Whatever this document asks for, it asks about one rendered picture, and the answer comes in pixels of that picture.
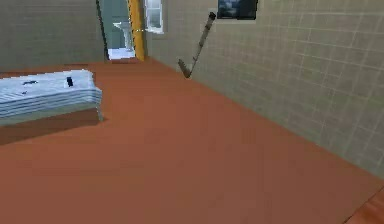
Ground yellow room door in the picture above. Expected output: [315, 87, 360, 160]
[127, 0, 146, 62]

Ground white striped bed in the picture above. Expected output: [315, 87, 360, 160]
[0, 69, 104, 127]

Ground dark framed picture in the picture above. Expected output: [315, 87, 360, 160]
[216, 0, 259, 21]

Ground white pedestal sink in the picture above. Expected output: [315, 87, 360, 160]
[112, 21, 134, 50]

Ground white framed window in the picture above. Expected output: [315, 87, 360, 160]
[144, 0, 165, 35]

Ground grey hockey stick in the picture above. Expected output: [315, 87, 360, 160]
[177, 11, 217, 80]

